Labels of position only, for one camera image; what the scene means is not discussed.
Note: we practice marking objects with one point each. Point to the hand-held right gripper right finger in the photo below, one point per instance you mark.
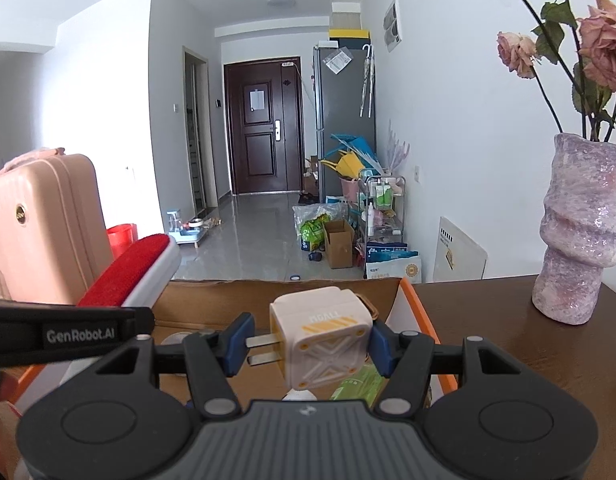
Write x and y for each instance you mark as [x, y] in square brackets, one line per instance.
[383, 352]

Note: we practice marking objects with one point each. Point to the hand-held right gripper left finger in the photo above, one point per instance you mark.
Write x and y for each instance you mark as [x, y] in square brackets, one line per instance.
[236, 347]

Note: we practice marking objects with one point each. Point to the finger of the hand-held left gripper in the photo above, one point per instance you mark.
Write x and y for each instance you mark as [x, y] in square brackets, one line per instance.
[63, 311]

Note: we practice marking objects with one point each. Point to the green bottle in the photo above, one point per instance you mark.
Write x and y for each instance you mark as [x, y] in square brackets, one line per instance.
[358, 385]

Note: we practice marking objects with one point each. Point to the red cardboard box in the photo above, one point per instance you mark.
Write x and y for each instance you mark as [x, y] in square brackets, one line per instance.
[228, 300]

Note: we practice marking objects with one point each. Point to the white yellow plug adapter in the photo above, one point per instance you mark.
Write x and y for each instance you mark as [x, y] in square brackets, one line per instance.
[328, 340]

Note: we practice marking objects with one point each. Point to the white pill container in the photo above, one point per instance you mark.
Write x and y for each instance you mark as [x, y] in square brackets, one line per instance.
[175, 338]

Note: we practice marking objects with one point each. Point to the small white bottle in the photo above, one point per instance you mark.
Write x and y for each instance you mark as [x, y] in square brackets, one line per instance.
[299, 396]

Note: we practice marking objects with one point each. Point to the red white lint brush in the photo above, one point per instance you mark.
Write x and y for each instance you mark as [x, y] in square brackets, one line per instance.
[133, 270]

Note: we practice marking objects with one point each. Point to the pink suitcase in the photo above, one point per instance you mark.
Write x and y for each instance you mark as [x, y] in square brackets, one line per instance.
[48, 230]

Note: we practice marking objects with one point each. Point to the blue white sack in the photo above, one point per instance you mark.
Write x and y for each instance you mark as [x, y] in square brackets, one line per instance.
[393, 262]

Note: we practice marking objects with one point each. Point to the red plastic container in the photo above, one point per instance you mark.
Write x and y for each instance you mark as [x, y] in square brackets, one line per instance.
[122, 240]

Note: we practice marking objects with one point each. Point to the open brown floor carton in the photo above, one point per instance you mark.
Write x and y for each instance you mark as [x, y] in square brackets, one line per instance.
[338, 247]

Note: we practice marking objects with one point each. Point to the small dark floor object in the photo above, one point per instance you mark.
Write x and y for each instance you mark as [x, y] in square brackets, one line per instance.
[316, 257]

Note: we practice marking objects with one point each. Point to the white leaning board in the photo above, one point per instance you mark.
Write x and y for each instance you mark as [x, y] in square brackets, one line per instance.
[460, 255]

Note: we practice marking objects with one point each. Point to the pet feeder stand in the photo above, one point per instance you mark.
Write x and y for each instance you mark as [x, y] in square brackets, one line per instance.
[188, 232]

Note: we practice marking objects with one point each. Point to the green printed bag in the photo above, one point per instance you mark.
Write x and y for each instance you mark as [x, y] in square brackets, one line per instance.
[313, 235]

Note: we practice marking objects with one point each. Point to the metal storage rack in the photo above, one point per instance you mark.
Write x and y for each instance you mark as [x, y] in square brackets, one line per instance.
[383, 210]

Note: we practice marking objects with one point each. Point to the clear plastic bag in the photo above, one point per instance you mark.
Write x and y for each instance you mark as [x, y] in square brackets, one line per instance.
[308, 211]

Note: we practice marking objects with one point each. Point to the pink bucket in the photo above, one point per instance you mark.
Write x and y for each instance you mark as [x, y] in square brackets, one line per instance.
[350, 189]

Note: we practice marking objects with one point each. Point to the yellow bag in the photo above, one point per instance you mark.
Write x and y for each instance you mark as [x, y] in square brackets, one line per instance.
[345, 165]

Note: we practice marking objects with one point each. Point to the pale purple dried grass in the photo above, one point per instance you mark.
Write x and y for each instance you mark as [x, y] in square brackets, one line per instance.
[395, 147]

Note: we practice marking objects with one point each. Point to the dark brown entrance door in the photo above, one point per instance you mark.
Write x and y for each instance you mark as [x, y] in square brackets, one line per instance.
[260, 130]

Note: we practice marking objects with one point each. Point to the pink speckled vase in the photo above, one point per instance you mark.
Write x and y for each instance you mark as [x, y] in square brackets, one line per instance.
[578, 230]

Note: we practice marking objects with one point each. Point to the grey refrigerator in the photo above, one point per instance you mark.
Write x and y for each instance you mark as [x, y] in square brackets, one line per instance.
[343, 105]

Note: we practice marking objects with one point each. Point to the white folded umbrella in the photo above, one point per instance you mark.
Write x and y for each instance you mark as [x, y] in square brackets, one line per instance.
[368, 80]

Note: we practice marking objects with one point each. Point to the paper pouch on refrigerator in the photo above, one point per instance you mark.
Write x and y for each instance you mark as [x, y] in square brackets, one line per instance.
[338, 61]

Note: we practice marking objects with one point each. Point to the yellow black box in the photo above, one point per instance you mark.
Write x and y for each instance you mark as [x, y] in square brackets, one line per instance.
[349, 35]

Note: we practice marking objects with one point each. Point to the round ceiling lamp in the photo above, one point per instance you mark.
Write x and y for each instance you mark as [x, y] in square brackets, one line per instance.
[280, 0]

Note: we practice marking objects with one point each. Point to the bunch of dried pink roses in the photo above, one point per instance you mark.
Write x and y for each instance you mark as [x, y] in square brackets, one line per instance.
[603, 45]

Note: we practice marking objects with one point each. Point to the white wall socket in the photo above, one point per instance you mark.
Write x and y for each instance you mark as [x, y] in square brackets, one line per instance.
[417, 174]

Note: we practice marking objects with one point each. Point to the blue folded frame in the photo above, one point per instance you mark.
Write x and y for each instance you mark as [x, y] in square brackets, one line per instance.
[355, 142]

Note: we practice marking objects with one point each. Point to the white wall panel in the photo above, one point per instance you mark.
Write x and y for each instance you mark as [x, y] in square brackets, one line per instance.
[393, 22]

